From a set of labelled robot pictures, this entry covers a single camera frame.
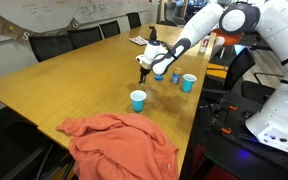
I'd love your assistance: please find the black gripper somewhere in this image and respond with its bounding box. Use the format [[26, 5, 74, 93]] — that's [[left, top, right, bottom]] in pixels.
[[138, 66, 152, 85]]

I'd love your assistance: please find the blue plastic cup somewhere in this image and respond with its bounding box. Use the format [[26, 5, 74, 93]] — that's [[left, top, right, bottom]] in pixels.
[[129, 89, 148, 113], [182, 73, 198, 94]]

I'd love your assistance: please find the white paper cup red logo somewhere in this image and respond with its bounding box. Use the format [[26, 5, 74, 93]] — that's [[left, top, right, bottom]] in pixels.
[[198, 34, 209, 54]]

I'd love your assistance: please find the open peanut butter jar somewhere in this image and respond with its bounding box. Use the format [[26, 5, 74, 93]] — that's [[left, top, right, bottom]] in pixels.
[[170, 67, 183, 85]]

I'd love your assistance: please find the printed magazine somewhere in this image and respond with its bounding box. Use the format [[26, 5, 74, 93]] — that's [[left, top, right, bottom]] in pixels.
[[128, 35, 150, 47]]

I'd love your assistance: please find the dark bottle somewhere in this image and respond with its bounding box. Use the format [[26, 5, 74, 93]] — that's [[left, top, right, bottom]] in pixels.
[[148, 25, 158, 42]]

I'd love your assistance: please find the black office chair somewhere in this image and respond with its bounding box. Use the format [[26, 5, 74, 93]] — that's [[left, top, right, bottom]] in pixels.
[[202, 47, 257, 101], [98, 19, 122, 39], [67, 25, 104, 49], [0, 108, 77, 180], [126, 12, 143, 30], [28, 33, 77, 63]]

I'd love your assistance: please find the orange sweater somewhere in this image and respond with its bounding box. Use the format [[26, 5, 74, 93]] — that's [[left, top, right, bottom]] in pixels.
[[56, 112, 180, 180]]

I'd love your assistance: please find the grey office chair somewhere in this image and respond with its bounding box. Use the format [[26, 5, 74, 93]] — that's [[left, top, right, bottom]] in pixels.
[[163, 1, 187, 28]]

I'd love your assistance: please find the orange chair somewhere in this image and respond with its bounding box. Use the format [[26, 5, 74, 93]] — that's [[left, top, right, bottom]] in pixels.
[[213, 28, 247, 48]]

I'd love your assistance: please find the wall whiteboard with writing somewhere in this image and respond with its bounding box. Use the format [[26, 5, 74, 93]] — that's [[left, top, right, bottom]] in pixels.
[[13, 0, 158, 26]]

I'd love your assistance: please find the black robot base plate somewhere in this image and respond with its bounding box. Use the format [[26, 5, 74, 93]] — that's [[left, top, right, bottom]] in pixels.
[[197, 96, 288, 180]]

